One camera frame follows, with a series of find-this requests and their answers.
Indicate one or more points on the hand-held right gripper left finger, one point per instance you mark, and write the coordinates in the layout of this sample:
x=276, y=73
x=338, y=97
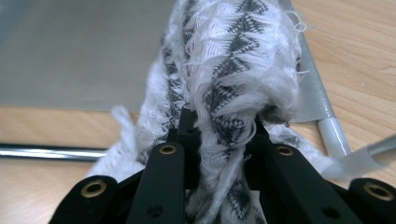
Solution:
x=190, y=137

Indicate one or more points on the silver two-tier shelf rack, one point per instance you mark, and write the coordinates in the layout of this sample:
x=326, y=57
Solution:
x=77, y=46

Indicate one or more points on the white grey patterned cloth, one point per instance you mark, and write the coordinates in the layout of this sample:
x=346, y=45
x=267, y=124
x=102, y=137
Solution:
x=236, y=62

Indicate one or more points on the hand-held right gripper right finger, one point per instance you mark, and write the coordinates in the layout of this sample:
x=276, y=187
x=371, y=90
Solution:
x=258, y=161

